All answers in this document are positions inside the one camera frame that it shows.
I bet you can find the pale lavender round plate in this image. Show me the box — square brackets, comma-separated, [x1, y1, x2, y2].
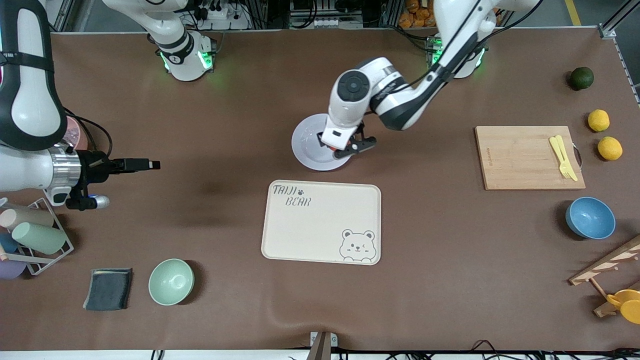
[291, 113, 352, 172]

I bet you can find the pink bowl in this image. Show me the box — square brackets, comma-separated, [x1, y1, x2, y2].
[64, 116, 89, 152]

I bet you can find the cream bear print tray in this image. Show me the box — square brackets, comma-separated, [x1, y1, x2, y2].
[261, 180, 382, 266]

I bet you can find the beige cup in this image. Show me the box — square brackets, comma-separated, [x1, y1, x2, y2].
[0, 206, 55, 230]

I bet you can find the mint green cup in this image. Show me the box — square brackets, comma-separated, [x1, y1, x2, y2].
[11, 221, 67, 255]

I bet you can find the mint green bowl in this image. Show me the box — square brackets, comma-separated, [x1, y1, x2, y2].
[148, 258, 195, 306]

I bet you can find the dark blue cup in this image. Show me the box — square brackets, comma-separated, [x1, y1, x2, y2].
[0, 232, 21, 254]

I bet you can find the dark grey folded cloth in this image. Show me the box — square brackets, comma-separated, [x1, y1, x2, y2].
[82, 268, 134, 312]

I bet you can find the purple cup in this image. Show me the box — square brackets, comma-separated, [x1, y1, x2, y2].
[0, 259, 27, 280]

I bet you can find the pile of orange fruit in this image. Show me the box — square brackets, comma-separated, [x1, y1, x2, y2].
[398, 0, 436, 29]

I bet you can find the wooden cutting board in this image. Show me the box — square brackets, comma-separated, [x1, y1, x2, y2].
[474, 125, 586, 191]

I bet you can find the white power strip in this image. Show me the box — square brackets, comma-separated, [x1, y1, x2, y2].
[192, 0, 251, 31]

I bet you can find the yellow plastic fork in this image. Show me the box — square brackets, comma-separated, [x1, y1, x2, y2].
[549, 136, 574, 180]

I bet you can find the dark green lime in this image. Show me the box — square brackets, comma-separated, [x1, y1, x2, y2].
[570, 66, 595, 91]

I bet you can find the yellow lemon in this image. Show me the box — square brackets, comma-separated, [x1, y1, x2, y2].
[587, 109, 611, 133]
[597, 136, 624, 161]

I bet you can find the blue bowl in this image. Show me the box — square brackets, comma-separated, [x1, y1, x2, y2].
[565, 196, 617, 240]

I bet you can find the wooden peg rack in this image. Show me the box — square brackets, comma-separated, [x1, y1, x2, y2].
[569, 235, 640, 318]

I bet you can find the yellow mug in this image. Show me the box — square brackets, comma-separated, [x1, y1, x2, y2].
[606, 288, 640, 325]

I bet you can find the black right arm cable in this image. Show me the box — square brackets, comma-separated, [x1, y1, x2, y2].
[64, 111, 114, 162]

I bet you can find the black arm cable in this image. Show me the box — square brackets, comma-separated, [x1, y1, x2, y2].
[64, 111, 114, 162]
[397, 0, 545, 96]

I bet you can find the white wire cup rack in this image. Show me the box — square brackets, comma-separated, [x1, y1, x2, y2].
[0, 197, 75, 276]

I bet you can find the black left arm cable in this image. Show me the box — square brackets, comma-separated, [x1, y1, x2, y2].
[397, 0, 545, 96]

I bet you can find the aluminium frame profile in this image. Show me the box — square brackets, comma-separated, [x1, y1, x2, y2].
[49, 0, 77, 33]
[597, 0, 640, 42]

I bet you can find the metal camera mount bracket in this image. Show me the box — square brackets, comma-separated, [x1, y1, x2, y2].
[306, 331, 338, 360]

